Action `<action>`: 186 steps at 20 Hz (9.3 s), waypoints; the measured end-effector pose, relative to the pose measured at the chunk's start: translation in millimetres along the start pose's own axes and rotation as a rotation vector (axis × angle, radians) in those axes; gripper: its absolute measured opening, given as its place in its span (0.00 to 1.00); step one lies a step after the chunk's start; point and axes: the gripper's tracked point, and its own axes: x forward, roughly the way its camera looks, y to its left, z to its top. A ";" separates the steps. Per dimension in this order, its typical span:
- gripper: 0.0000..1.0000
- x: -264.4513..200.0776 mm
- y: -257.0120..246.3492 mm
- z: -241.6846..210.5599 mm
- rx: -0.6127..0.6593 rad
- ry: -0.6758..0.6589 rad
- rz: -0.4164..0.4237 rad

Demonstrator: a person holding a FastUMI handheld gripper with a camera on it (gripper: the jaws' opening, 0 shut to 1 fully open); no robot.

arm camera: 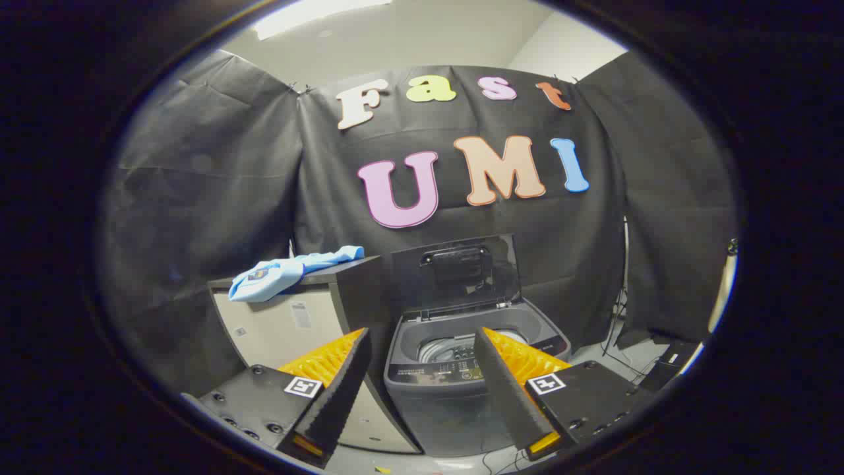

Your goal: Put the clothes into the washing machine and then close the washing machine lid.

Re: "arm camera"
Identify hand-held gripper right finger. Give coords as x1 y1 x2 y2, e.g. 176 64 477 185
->
473 327 655 462

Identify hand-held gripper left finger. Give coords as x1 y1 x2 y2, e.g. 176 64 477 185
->
181 328 372 469

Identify grey washing machine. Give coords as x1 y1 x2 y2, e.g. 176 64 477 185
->
384 300 572 458

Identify dark washing machine lid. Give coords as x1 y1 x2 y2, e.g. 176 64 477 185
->
390 234 522 322

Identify light blue shirt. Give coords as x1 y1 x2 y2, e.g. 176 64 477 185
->
228 245 365 303

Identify grey cabinet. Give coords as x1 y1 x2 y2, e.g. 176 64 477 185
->
208 256 423 455

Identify thin white stand pole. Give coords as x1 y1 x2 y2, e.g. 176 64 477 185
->
622 216 630 331

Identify black backdrop cloth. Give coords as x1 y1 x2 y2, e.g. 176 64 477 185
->
99 49 739 396

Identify black floor cables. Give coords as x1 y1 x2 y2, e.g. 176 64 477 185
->
601 290 660 385

